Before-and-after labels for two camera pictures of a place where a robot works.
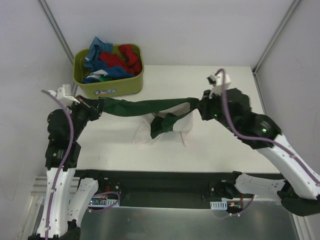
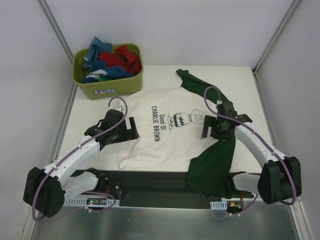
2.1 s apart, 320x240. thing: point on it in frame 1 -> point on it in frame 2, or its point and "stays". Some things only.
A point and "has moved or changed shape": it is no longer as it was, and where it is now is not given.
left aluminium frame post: [50, 18] stays
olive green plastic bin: [111, 87] stays
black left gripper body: [94, 108] -> [127, 132]
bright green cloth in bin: [104, 78] stays
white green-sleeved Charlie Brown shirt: [171, 118] has moved or changed shape
